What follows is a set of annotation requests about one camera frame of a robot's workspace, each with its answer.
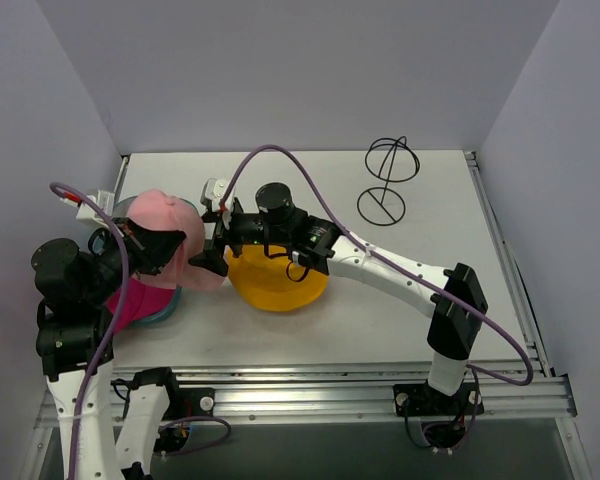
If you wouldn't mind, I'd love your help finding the light pink baseball cap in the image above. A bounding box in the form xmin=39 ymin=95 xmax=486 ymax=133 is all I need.
xmin=127 ymin=189 xmax=225 ymax=291

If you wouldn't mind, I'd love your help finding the yellow bucket hat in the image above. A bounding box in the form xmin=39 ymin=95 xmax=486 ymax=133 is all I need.
xmin=225 ymin=245 xmax=329 ymax=313

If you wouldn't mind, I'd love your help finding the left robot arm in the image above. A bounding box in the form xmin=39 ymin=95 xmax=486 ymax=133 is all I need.
xmin=31 ymin=218 xmax=186 ymax=479

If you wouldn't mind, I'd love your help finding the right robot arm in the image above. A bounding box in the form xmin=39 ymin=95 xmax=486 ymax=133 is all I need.
xmin=189 ymin=178 xmax=488 ymax=413

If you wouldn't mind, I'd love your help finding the magenta baseball cap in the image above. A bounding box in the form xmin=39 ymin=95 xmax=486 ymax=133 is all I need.
xmin=114 ymin=279 xmax=177 ymax=334

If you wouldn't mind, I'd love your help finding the teal plastic tray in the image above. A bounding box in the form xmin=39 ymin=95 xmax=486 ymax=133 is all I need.
xmin=114 ymin=189 xmax=181 ymax=334

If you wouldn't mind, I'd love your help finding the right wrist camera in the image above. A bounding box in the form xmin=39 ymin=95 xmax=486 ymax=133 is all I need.
xmin=200 ymin=178 xmax=234 ymax=223

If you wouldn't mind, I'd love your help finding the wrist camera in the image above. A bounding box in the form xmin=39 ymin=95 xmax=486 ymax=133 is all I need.
xmin=200 ymin=178 xmax=234 ymax=223
xmin=74 ymin=188 xmax=116 ymax=222

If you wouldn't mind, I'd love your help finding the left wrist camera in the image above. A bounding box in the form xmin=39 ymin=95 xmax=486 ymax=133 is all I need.
xmin=74 ymin=188 xmax=116 ymax=222

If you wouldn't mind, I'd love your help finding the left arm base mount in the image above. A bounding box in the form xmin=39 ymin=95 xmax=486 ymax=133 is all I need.
xmin=154 ymin=387 xmax=215 ymax=454

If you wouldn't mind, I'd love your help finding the black wire hat stand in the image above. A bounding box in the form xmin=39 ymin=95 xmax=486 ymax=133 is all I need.
xmin=356 ymin=135 xmax=422 ymax=227

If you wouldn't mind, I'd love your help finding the aluminium front rail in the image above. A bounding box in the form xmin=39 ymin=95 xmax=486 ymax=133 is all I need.
xmin=175 ymin=363 xmax=577 ymax=425

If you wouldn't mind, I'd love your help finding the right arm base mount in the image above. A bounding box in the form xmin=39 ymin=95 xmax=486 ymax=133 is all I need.
xmin=392 ymin=381 xmax=484 ymax=456

